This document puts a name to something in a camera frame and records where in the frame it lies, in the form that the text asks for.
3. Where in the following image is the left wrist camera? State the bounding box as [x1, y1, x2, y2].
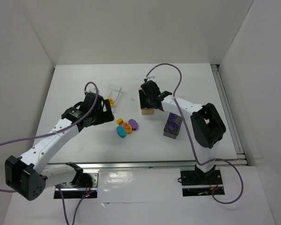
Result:
[84, 88, 96, 94]

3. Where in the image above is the aluminium right rail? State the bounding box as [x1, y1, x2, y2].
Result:
[210, 64, 247, 164]

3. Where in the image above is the purple long lego brick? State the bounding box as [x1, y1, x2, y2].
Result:
[169, 113, 177, 122]

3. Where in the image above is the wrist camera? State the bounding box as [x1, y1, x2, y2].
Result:
[84, 88, 96, 94]
[144, 75, 156, 82]

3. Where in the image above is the aluminium front rail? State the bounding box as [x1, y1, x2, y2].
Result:
[45, 159, 248, 169]

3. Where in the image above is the aluminium rail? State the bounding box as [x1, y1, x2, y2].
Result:
[45, 159, 248, 169]
[210, 64, 247, 164]

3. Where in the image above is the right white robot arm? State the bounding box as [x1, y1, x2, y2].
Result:
[140, 79, 226, 180]

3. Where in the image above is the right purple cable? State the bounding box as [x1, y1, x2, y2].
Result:
[145, 63, 244, 204]

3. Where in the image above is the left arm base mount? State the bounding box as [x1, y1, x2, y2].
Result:
[59, 170, 99, 199]

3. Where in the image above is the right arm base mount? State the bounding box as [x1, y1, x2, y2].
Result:
[177, 170, 225, 197]

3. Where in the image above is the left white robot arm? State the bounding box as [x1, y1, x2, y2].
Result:
[5, 92, 114, 201]

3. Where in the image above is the purple small lego brick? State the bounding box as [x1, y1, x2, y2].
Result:
[168, 121, 179, 132]

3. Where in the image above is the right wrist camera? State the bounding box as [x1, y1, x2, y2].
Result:
[144, 75, 156, 82]

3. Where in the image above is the purple cable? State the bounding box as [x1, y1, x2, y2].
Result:
[0, 81, 99, 225]
[145, 63, 244, 204]

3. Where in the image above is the orange translucent container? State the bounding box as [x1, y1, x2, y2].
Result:
[139, 87, 155, 115]

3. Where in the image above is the small yellow lego brick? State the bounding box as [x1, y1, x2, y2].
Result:
[117, 118, 123, 125]

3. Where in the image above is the yellow oval printed lego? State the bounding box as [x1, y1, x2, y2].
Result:
[123, 122, 133, 135]

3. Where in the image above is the clear plastic container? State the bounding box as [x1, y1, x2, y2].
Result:
[106, 84, 122, 107]

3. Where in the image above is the purple oval lego piece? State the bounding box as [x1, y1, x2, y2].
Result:
[128, 119, 139, 131]

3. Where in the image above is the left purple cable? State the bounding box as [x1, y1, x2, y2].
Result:
[0, 81, 99, 225]

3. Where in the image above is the teal oval lego piece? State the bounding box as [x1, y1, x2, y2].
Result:
[116, 126, 126, 138]

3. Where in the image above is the dark grey translucent container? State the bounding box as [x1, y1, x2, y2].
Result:
[163, 113, 182, 139]

